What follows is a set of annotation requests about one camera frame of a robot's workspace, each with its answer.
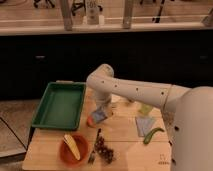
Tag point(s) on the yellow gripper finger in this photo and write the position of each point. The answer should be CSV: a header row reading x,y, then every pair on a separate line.
x,y
108,113

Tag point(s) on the blue sponge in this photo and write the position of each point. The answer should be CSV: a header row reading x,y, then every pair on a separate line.
x,y
98,116

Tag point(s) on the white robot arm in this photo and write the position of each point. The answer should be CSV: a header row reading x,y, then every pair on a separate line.
x,y
192,146

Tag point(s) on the green plastic tray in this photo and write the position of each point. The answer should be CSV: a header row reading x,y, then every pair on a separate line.
x,y
60,107

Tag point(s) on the white round container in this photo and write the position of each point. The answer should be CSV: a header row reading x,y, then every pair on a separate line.
x,y
115,99

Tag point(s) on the green plastic cup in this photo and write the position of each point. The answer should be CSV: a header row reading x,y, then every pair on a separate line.
x,y
145,109

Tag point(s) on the light blue cloth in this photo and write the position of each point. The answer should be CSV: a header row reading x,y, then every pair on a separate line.
x,y
144,125

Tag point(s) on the dark grape bunch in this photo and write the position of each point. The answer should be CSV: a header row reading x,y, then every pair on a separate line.
x,y
103,150

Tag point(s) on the green chili pepper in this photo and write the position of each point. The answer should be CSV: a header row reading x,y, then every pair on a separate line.
x,y
148,137

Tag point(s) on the metal fork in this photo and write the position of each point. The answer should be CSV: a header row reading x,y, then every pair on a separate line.
x,y
92,154

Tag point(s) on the yellow corn cob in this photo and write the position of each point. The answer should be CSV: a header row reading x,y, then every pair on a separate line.
x,y
69,140

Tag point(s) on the orange bowl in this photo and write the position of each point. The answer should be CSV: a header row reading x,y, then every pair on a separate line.
x,y
67,157

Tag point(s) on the wooden post right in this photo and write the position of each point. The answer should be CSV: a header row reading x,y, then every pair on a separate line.
x,y
127,14

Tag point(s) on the wooden post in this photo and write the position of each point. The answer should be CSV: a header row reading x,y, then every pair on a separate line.
x,y
66,14
127,14

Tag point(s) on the wooden post left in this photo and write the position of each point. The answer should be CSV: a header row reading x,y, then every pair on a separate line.
x,y
66,14

